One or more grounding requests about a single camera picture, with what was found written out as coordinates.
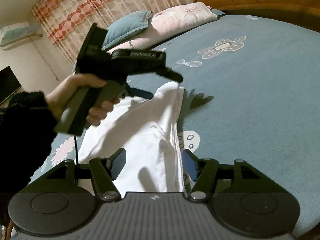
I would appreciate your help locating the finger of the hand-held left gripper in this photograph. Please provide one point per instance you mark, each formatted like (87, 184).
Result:
(141, 92)
(171, 74)

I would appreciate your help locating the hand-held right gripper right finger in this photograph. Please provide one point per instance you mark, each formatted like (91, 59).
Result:
(188, 165)

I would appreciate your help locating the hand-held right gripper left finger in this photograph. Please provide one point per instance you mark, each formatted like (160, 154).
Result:
(119, 163)

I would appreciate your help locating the white long-sleeved printed shirt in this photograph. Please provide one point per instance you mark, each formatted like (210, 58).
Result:
(140, 130)

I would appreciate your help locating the person's left forearm black sleeve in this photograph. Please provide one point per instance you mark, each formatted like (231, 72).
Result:
(22, 142)

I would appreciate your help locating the person's left hand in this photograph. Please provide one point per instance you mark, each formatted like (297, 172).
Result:
(72, 92)

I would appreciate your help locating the teal pillow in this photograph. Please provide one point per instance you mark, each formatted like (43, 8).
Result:
(127, 27)

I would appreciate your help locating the pink floral folded quilt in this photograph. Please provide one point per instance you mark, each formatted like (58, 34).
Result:
(175, 22)

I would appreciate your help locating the pink patterned curtain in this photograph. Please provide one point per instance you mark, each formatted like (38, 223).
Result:
(100, 10)

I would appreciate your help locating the white wall air conditioner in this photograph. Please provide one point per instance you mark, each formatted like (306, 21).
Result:
(17, 33)

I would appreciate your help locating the black wall television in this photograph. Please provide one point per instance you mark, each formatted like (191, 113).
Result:
(8, 83)

